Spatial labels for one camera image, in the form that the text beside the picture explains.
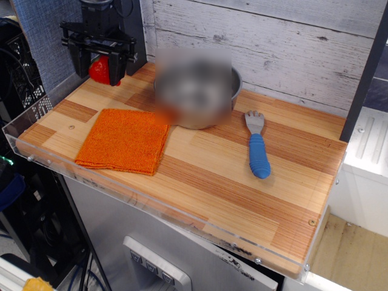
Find dark grey left post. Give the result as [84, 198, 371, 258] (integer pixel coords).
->
[115, 0, 147, 76]

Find orange knitted cloth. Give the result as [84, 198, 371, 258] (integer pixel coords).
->
[75, 109, 170, 176]

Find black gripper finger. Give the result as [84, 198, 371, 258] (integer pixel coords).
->
[109, 52, 126, 86]
[68, 39, 91, 78]

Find white ribbed box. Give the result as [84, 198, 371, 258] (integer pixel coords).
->
[328, 107, 387, 236]

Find dark grey post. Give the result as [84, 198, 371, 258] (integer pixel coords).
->
[340, 1, 387, 142]
[115, 0, 147, 76]

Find blue handled fork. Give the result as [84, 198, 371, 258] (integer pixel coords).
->
[245, 110, 271, 179]

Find black plastic crate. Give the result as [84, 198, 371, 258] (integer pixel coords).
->
[1, 32, 45, 109]

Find red toy strawberry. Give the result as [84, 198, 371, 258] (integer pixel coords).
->
[89, 55, 116, 85]

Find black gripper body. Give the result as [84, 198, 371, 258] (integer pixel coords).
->
[60, 1, 136, 62]

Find clear acrylic table guard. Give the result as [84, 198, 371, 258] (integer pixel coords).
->
[3, 96, 347, 279]

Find silver cabinet with buttons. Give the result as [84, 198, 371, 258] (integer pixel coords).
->
[63, 177, 284, 290]

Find dark grey right post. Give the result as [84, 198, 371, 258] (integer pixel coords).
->
[340, 1, 387, 142]

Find stainless steel bowl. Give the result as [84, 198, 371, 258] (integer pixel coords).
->
[154, 60, 243, 130]

